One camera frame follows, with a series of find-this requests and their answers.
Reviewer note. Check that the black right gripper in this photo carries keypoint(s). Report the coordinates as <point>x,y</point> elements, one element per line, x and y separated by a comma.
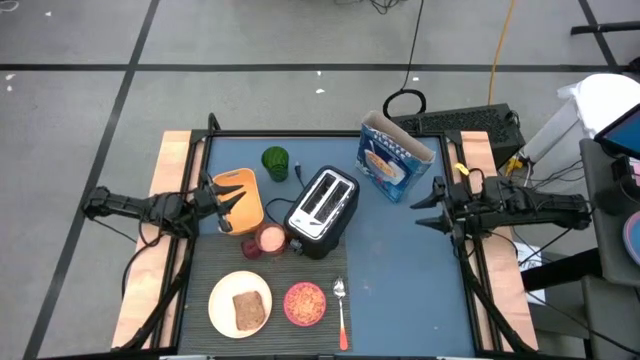
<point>462,212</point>

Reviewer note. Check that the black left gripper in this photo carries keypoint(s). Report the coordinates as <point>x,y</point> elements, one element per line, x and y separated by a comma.
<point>210,200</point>

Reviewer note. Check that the blue cereal box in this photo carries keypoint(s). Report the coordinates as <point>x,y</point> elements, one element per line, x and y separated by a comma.
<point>390,165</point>

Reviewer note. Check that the cream round plate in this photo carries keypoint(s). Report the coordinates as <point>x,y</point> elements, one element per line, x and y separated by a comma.
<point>225,305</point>

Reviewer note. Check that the brown toast slice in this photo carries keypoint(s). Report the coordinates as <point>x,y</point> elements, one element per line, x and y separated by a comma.
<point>249,310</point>

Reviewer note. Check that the red patterned bowl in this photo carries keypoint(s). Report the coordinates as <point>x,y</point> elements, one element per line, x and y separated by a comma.
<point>305,304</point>

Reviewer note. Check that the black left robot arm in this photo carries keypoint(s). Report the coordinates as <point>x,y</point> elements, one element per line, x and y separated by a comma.
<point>135,207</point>

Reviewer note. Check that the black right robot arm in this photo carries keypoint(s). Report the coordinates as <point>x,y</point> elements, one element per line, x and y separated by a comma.
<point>540,207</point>

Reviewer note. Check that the yellow plastic bin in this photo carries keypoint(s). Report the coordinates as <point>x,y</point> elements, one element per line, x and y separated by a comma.
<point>250,215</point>

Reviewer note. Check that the yellow tape tag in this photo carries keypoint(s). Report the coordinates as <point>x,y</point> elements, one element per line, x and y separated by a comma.
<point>461,169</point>

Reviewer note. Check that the green glass cup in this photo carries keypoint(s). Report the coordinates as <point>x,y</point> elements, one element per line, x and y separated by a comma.
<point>275,162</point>

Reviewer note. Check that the light wooden side board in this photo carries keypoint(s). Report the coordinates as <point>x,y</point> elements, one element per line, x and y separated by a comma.
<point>165,160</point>
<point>477,147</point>

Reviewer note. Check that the black two-slot toaster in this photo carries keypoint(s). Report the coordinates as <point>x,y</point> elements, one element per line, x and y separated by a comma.
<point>315,220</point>

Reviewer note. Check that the grey woven placemat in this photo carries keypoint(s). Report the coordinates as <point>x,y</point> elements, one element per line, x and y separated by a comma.
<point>300,265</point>

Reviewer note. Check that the white paper sheet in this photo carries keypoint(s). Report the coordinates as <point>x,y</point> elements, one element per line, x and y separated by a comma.
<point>530,262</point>

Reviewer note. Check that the pink and blue disc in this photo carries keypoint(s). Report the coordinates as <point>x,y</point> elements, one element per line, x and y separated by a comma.
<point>634,237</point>

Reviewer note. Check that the black tablet blue screen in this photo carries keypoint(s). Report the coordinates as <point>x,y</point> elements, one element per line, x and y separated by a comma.
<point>622,135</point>

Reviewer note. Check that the white plastic bag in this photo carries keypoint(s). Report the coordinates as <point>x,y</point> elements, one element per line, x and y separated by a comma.
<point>605,100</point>

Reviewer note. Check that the black stand bar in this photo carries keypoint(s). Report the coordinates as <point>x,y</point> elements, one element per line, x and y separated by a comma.
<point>605,28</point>

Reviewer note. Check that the black metal table frame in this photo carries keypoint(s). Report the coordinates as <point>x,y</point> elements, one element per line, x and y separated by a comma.
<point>300,134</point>

